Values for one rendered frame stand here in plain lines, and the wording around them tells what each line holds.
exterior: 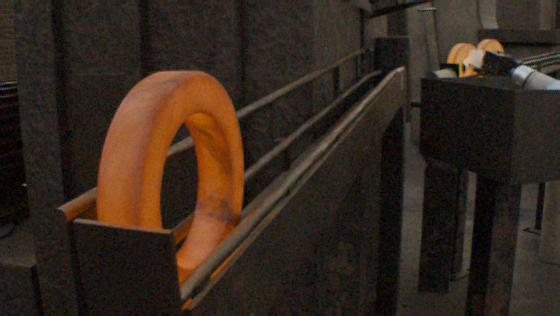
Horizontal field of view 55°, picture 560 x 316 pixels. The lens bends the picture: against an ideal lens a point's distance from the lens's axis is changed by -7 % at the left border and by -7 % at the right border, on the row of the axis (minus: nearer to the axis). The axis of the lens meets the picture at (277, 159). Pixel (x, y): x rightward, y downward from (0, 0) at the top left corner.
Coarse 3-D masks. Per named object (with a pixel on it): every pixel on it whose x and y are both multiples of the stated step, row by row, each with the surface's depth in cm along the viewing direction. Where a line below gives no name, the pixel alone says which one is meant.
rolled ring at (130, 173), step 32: (128, 96) 39; (160, 96) 38; (192, 96) 42; (224, 96) 47; (128, 128) 37; (160, 128) 37; (192, 128) 48; (224, 128) 47; (128, 160) 36; (160, 160) 38; (224, 160) 49; (128, 192) 35; (224, 192) 49; (128, 224) 35; (160, 224) 38; (192, 224) 49; (224, 224) 49; (192, 256) 46
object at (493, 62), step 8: (488, 56) 168; (496, 56) 165; (504, 56) 165; (488, 64) 168; (496, 64) 165; (504, 64) 165; (512, 64) 164; (520, 64) 163; (488, 72) 168; (496, 72) 167; (504, 72) 166; (512, 72) 162
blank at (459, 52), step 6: (456, 48) 175; (462, 48) 174; (468, 48) 176; (474, 48) 178; (450, 54) 175; (456, 54) 173; (462, 54) 175; (468, 54) 177; (450, 60) 174; (456, 60) 173; (462, 60) 175; (468, 72) 181; (474, 72) 180
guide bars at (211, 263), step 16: (384, 80) 120; (368, 96) 102; (352, 112) 88; (336, 128) 78; (320, 144) 70; (304, 160) 64; (288, 176) 59; (272, 192) 54; (288, 192) 56; (256, 208) 50; (272, 208) 52; (240, 224) 47; (256, 224) 48; (224, 240) 44; (240, 240) 45; (208, 256) 41; (224, 256) 42; (192, 272) 39; (208, 272) 39; (192, 288) 37
